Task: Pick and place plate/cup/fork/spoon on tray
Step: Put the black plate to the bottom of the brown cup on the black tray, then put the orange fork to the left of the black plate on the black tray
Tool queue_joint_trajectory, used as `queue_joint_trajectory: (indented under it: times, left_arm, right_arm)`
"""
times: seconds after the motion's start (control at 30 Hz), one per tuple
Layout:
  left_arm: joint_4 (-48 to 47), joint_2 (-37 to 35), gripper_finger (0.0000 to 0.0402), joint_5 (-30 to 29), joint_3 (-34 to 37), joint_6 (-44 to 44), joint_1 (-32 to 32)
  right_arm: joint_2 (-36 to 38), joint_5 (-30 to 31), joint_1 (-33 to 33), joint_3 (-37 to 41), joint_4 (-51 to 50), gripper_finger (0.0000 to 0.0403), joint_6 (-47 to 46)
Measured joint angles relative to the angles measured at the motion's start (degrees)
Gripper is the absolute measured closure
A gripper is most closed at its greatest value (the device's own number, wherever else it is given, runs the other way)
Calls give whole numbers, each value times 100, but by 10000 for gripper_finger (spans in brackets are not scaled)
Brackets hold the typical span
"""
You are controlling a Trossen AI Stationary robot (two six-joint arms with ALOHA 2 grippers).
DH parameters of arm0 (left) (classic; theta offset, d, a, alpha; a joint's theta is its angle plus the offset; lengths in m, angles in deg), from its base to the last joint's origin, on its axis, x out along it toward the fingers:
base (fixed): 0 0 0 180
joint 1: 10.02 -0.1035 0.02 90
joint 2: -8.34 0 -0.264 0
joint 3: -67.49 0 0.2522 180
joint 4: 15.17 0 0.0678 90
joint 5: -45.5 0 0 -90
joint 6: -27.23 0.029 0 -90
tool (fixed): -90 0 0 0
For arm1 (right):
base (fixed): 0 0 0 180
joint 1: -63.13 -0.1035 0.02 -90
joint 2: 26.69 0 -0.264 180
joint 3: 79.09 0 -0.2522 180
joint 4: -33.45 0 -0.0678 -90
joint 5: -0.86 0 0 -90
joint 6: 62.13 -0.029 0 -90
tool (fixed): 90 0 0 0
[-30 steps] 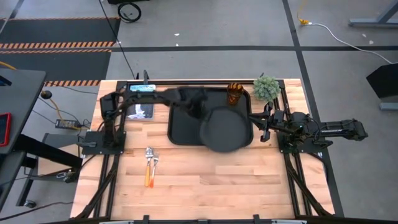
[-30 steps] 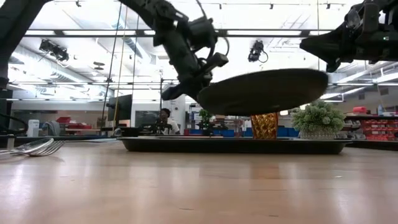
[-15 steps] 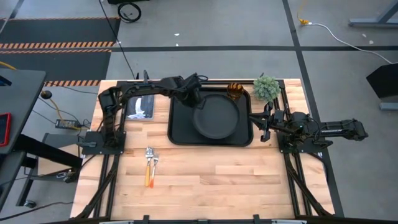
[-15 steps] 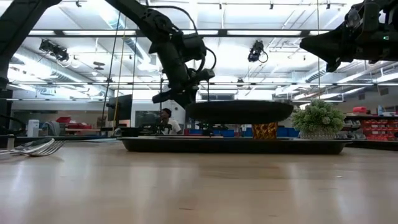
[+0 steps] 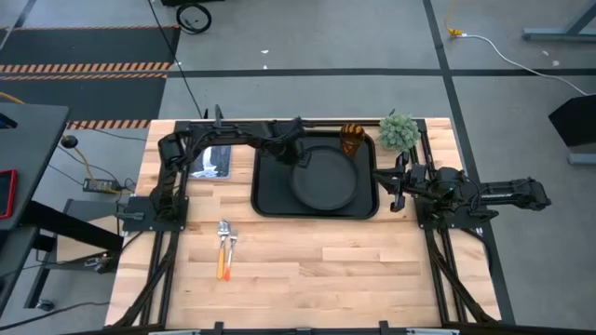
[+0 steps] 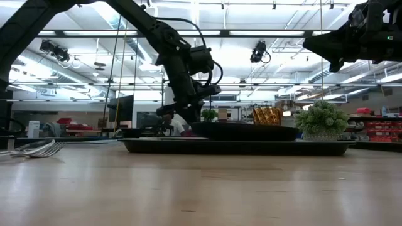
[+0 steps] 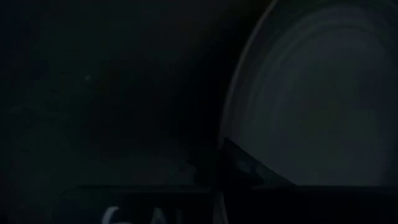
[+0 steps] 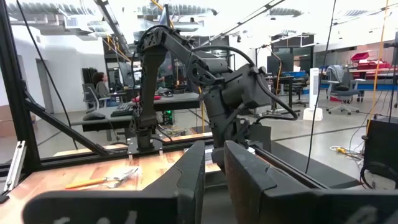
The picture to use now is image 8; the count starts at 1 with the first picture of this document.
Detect black computer mouse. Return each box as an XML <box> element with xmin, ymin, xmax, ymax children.
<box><xmin>82</xmin><ymin>111</ymin><xmax>106</xmax><ymax>121</ymax></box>

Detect silver metal bracket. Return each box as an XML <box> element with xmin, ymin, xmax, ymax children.
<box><xmin>2</xmin><ymin>140</ymin><xmax>27</xmax><ymax>192</ymax></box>

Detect computer monitor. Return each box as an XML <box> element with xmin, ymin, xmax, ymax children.
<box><xmin>158</xmin><ymin>4</ymin><xmax>174</xmax><ymax>26</ymax></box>

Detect grey desk chair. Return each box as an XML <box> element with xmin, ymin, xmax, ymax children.
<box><xmin>82</xmin><ymin>83</ymin><xmax>110</xmax><ymax>110</ymax></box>

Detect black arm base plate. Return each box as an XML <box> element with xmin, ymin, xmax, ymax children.
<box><xmin>127</xmin><ymin>136</ymin><xmax>164</xmax><ymax>156</ymax></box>

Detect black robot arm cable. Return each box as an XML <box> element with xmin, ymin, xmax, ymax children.
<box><xmin>191</xmin><ymin>45</ymin><xmax>299</xmax><ymax>125</ymax></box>

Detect thick yellow hanging cable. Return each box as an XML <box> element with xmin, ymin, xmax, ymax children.
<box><xmin>150</xmin><ymin>0</ymin><xmax>206</xmax><ymax>133</ymax></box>

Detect black hanging cable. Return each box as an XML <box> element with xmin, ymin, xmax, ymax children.
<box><xmin>305</xmin><ymin>0</ymin><xmax>337</xmax><ymax>174</ymax></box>
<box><xmin>15</xmin><ymin>0</ymin><xmax>78</xmax><ymax>150</ymax></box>

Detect person seated at desk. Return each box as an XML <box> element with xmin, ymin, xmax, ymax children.
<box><xmin>92</xmin><ymin>72</ymin><xmax>111</xmax><ymax>100</ymax></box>

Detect cardboard box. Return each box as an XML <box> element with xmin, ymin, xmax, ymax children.
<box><xmin>0</xmin><ymin>105</ymin><xmax>17</xmax><ymax>138</ymax></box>

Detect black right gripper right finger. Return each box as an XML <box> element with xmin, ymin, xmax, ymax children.
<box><xmin>224</xmin><ymin>140</ymin><xmax>398</xmax><ymax>224</ymax></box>

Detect black aluminium table frame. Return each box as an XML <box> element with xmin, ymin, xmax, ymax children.
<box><xmin>0</xmin><ymin>0</ymin><xmax>361</xmax><ymax>200</ymax></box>

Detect large black screen on stand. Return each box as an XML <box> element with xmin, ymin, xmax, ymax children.
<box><xmin>266</xmin><ymin>52</ymin><xmax>295</xmax><ymax>75</ymax></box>

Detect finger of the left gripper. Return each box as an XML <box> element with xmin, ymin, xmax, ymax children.
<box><xmin>211</xmin><ymin>147</ymin><xmax>225</xmax><ymax>174</ymax></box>

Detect yellow plug with cords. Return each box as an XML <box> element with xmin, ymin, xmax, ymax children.
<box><xmin>329</xmin><ymin>145</ymin><xmax>361</xmax><ymax>159</ymax></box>

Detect black equipment box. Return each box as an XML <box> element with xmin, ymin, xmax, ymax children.
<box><xmin>362</xmin><ymin>119</ymin><xmax>398</xmax><ymax>187</ymax></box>

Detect silver metal spoon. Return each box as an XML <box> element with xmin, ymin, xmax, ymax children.
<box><xmin>79</xmin><ymin>179</ymin><xmax>127</xmax><ymax>190</ymax></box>

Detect thin yellow hanging cable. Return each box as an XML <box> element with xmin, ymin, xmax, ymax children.
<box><xmin>366</xmin><ymin>0</ymin><xmax>389</xmax><ymax>134</ymax></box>

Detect black corner bracket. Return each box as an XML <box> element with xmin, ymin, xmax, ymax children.
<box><xmin>248</xmin><ymin>123</ymin><xmax>272</xmax><ymax>153</ymax></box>

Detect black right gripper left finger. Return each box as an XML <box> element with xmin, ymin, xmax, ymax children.
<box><xmin>21</xmin><ymin>140</ymin><xmax>206</xmax><ymax>224</ymax></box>

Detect grey office chair on wheels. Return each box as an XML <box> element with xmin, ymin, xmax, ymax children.
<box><xmin>325</xmin><ymin>64</ymin><xmax>362</xmax><ymax>116</ymax></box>

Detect orange-handled metal fork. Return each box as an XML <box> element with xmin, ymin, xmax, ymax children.
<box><xmin>64</xmin><ymin>167</ymin><xmax>139</xmax><ymax>190</ymax></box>

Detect red storage bins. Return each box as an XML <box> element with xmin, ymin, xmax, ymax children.
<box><xmin>350</xmin><ymin>52</ymin><xmax>391</xmax><ymax>71</ymax></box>

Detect white tower fan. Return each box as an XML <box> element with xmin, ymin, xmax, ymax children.
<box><xmin>303</xmin><ymin>67</ymin><xmax>323</xmax><ymax>121</ymax></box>

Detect coiled black cable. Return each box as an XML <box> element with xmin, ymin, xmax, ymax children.
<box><xmin>359</xmin><ymin>161</ymin><xmax>398</xmax><ymax>190</ymax></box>

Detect grey cloth on chair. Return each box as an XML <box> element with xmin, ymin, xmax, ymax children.
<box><xmin>328</xmin><ymin>64</ymin><xmax>345</xmax><ymax>83</ymax></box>

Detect black keyboard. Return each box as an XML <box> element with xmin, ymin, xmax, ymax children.
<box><xmin>110</xmin><ymin>102</ymin><xmax>135</xmax><ymax>118</ymax></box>

